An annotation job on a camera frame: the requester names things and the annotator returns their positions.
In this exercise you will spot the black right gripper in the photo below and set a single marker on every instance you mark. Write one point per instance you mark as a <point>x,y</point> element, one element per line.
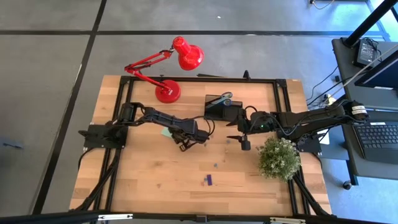
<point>261,124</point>

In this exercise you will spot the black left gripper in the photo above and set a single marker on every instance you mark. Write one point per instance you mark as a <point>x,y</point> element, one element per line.
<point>199,136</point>

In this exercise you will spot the green sticky note pad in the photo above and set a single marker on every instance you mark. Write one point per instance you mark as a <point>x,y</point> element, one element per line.
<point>165,133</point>

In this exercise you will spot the purple eraser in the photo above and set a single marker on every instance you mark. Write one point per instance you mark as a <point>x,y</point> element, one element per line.
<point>209,180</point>

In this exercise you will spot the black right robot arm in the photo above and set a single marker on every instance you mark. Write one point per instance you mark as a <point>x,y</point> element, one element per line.
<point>311,119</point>

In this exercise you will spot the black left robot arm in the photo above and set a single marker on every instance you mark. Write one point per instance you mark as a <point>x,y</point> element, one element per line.
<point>161,119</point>

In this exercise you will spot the black mesh desk organizer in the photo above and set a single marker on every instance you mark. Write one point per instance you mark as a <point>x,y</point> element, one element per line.
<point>217,115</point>

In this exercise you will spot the artificial potted plant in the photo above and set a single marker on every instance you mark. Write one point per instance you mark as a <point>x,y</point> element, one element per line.
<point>278,158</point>

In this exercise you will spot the red desk lamp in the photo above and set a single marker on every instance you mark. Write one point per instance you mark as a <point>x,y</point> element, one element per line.
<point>168,91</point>

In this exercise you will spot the black overhead crossbar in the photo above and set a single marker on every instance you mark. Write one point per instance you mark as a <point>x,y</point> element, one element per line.
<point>199,219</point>

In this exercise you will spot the yellow power strip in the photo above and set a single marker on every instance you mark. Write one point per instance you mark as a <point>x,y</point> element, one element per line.
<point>330,99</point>

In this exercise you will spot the grey desk with monitor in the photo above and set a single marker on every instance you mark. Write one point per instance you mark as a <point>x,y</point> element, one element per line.
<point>345,81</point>

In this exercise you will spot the black caster wheel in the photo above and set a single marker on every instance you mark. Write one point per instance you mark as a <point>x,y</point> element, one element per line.
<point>347,185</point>

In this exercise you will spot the grey desk with laptop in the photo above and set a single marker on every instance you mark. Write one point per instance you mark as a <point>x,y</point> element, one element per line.
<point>367,171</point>

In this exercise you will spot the black laptop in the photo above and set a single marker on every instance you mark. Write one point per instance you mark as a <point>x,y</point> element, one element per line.
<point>376,137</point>

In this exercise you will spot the black power adapter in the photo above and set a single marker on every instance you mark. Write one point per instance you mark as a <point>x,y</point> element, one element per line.
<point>365,53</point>

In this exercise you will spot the black monitor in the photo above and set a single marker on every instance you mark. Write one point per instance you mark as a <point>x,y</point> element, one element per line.
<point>382,74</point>

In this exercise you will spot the black diagonal pole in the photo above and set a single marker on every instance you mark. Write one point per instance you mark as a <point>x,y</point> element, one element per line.
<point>370,21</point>

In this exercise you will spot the dark floor object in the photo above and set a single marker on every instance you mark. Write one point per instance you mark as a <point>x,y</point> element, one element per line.
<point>12,145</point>

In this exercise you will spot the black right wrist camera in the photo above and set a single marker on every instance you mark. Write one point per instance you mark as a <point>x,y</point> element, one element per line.
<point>245,145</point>

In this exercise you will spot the black clamp mount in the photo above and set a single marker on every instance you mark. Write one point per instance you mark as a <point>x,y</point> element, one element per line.
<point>246,74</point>

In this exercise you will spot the black aluminium table frame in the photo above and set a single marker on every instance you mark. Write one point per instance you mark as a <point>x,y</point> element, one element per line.
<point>202,80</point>

